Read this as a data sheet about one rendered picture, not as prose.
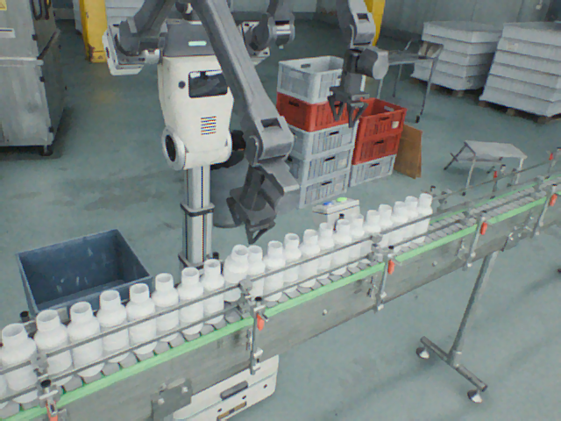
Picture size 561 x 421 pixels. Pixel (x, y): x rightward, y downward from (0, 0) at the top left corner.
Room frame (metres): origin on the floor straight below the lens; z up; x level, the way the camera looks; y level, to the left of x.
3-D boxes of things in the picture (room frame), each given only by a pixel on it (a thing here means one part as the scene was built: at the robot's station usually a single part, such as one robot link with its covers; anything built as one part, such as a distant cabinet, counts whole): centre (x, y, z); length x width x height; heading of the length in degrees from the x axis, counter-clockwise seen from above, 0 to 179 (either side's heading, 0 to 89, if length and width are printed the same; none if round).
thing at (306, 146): (3.63, -0.33, 0.55); 0.61 x 0.41 x 0.22; 134
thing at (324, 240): (1.08, -0.16, 1.08); 0.06 x 0.06 x 0.17
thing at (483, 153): (4.11, -1.99, 0.21); 0.61 x 0.47 x 0.41; 0
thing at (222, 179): (3.07, 0.33, 0.32); 0.45 x 0.45 x 0.64
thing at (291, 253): (1.01, -0.06, 1.08); 0.06 x 0.06 x 0.17
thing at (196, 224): (1.55, 0.28, 0.74); 0.11 x 0.11 x 0.40; 37
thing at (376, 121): (4.13, -0.83, 0.55); 0.61 x 0.41 x 0.22; 130
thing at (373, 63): (1.26, -0.22, 1.60); 0.12 x 0.09 x 0.12; 37
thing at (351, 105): (1.28, -0.21, 1.43); 0.07 x 0.07 x 0.09; 36
